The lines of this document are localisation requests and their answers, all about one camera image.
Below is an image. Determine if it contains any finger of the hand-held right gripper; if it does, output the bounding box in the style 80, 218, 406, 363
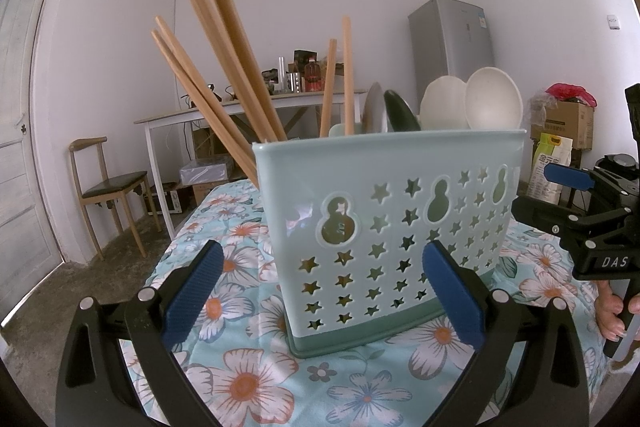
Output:
542, 162, 637, 208
511, 196, 637, 253

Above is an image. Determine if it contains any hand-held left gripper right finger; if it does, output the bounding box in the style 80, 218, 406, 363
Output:
421, 239, 593, 427

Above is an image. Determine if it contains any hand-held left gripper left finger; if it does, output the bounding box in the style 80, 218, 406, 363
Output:
55, 239, 226, 427

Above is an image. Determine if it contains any mint green utensil holder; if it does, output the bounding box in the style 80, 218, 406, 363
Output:
251, 128, 528, 359

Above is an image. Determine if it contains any person's right hand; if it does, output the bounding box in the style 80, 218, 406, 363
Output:
595, 279, 640, 375

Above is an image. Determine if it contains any white and yellow bag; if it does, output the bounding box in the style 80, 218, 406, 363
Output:
525, 132, 576, 208

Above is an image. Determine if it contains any large cardboard box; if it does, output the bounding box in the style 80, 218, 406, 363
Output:
532, 99, 596, 152

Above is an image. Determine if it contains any clear plastic wrap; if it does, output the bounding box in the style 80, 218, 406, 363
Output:
529, 87, 551, 118

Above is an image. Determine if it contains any red plastic bag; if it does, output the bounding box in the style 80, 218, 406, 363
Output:
545, 82, 598, 108

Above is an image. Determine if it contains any floral blue blanket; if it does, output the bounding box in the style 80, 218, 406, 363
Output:
117, 179, 640, 427

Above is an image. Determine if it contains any plastic wrapped white box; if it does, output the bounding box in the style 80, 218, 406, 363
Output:
177, 157, 236, 188

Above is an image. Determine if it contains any wooden chair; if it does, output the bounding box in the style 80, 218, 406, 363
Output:
68, 136, 151, 260

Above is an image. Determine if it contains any brown cardboard box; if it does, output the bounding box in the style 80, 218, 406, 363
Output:
192, 127, 236, 160

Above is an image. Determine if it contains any white table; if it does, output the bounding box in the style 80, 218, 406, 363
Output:
132, 88, 368, 240

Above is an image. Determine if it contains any grey refrigerator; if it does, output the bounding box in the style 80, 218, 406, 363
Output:
407, 0, 496, 98

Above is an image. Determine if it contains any cooking oil bottle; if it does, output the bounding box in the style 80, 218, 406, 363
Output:
304, 57, 323, 92

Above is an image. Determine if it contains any white panel door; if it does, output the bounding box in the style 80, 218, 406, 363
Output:
0, 0, 66, 323

